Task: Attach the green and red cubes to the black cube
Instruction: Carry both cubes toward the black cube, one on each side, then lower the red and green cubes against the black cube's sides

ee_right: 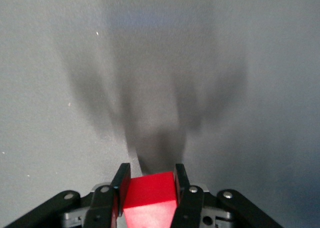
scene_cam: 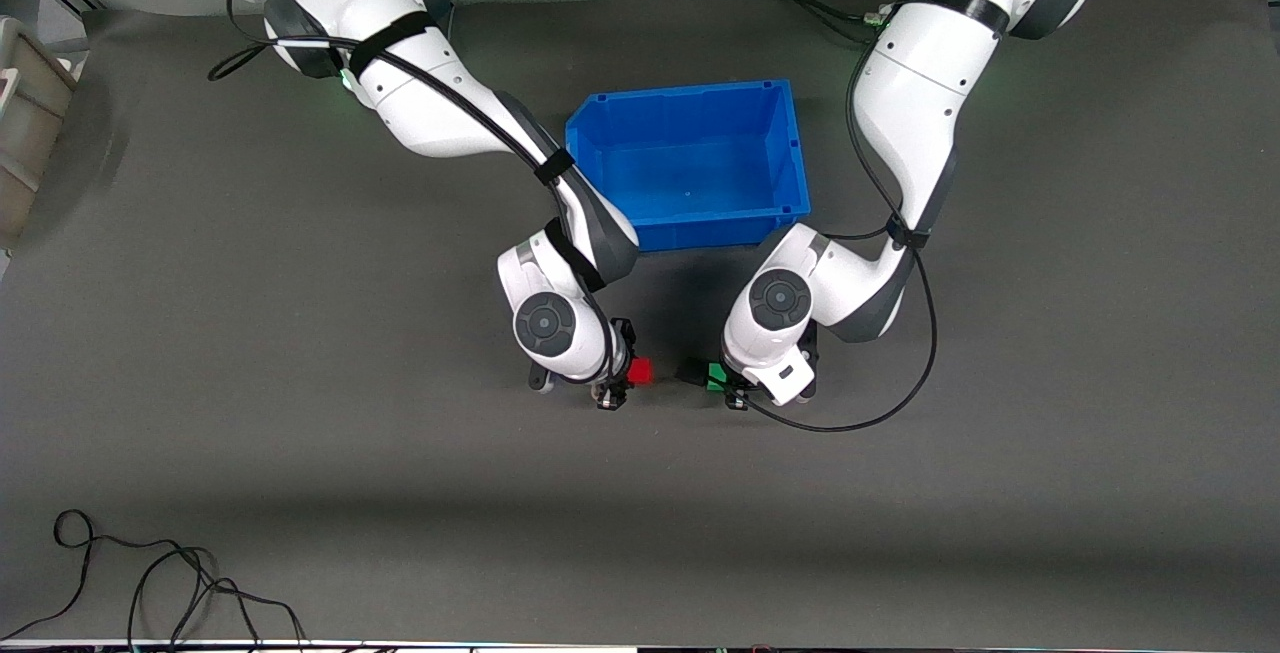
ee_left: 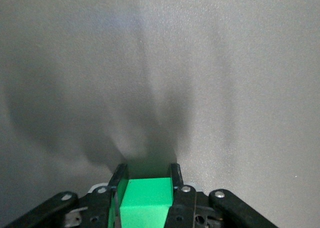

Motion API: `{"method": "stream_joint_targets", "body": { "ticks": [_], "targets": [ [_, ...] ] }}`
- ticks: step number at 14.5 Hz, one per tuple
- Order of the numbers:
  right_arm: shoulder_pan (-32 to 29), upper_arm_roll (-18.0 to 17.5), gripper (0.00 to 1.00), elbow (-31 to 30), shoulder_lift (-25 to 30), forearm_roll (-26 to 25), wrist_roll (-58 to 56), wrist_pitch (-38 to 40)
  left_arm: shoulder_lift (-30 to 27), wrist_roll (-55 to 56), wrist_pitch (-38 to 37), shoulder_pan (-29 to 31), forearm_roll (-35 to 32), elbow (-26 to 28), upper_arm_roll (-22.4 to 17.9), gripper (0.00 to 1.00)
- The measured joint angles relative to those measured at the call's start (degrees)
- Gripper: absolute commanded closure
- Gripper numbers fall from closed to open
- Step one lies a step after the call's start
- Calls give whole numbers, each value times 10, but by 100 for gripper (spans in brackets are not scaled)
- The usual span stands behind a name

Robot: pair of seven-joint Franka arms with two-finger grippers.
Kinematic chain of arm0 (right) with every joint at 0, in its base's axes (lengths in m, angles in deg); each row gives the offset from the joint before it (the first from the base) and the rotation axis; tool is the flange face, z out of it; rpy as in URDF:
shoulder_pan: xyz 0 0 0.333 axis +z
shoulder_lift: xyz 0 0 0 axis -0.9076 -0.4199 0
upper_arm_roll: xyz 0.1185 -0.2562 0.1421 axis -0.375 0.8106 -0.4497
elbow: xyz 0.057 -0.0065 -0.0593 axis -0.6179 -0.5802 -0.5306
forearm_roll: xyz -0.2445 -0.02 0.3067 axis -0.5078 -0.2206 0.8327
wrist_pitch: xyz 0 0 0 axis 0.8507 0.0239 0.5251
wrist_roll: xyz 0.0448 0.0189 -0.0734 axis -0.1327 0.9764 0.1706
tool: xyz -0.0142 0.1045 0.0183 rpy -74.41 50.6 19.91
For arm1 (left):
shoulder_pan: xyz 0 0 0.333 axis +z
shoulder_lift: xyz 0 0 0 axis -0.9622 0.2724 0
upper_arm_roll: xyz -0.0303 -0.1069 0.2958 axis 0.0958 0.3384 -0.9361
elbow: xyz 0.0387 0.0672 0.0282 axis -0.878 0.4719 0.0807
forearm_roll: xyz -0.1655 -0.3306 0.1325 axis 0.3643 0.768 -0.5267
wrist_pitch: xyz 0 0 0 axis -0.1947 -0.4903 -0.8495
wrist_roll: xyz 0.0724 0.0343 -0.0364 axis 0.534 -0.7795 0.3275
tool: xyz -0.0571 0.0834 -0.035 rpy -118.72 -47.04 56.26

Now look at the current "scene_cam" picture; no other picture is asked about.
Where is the blue plastic storage bin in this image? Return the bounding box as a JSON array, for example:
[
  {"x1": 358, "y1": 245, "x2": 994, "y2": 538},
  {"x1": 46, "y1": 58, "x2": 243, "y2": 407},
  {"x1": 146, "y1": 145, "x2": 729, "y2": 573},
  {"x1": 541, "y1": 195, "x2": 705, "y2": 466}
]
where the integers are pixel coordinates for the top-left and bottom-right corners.
[{"x1": 565, "y1": 79, "x2": 812, "y2": 256}]

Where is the beige plastic box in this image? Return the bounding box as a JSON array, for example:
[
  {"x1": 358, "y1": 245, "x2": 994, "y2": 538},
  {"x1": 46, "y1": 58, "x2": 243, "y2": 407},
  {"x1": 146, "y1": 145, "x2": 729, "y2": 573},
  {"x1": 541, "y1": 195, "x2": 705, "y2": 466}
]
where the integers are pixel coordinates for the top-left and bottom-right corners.
[{"x1": 0, "y1": 15, "x2": 81, "y2": 250}]

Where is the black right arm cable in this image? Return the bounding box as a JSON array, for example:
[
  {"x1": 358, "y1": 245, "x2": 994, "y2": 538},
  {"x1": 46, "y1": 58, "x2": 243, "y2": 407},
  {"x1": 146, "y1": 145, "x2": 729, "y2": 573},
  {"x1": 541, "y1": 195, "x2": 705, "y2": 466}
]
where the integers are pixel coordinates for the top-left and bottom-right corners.
[{"x1": 208, "y1": 0, "x2": 621, "y2": 384}]

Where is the black left arm base cable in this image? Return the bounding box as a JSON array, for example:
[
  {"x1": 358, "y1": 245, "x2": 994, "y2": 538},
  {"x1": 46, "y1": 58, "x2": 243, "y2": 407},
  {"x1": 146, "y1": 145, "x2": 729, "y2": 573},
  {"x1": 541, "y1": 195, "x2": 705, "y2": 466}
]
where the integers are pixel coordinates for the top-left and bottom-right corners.
[{"x1": 755, "y1": 0, "x2": 896, "y2": 34}]

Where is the thin black loose cable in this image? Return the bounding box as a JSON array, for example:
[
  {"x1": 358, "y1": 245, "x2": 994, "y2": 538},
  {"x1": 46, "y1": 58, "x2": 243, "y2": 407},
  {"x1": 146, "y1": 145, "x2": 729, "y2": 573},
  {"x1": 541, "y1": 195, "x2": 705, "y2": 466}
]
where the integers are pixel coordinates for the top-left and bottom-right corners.
[
  {"x1": 0, "y1": 510, "x2": 216, "y2": 640},
  {"x1": 128, "y1": 545, "x2": 306, "y2": 653}
]

